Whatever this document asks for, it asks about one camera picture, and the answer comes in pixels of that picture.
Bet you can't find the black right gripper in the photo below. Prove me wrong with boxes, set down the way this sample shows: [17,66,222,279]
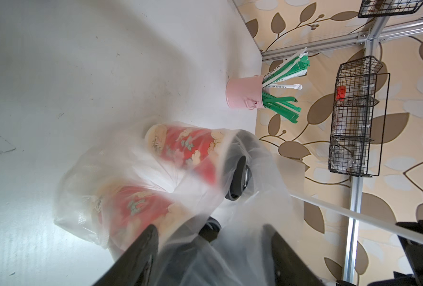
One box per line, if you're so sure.
[371,220,423,286]

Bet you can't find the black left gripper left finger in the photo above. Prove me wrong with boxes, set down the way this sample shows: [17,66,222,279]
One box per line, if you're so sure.
[94,225,159,286]

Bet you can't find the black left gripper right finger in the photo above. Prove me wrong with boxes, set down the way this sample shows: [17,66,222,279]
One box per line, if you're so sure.
[262,224,323,286]

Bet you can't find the red cup black lid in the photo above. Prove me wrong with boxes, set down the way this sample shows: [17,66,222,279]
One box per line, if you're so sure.
[145,124,250,201]
[89,180,222,251]

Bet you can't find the clear plastic carrier bag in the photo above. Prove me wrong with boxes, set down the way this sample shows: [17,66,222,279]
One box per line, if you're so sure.
[54,124,316,286]

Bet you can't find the pink straw holder cup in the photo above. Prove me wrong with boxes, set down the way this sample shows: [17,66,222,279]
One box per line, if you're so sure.
[226,75,264,110]

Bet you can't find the red item in basket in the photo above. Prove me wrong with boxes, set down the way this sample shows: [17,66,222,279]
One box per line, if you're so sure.
[336,85,347,101]

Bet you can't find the green white wrapped straws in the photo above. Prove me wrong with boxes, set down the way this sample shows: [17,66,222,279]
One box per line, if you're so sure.
[262,48,310,124]

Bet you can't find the black wire basket right wall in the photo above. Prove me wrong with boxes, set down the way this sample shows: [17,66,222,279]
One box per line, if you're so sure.
[328,56,383,178]

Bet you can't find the black wire basket wall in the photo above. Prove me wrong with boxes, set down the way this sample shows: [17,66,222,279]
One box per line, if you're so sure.
[328,56,383,178]
[358,0,423,19]

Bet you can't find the black wire basket back wall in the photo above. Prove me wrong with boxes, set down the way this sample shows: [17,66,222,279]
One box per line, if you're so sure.
[358,0,423,19]

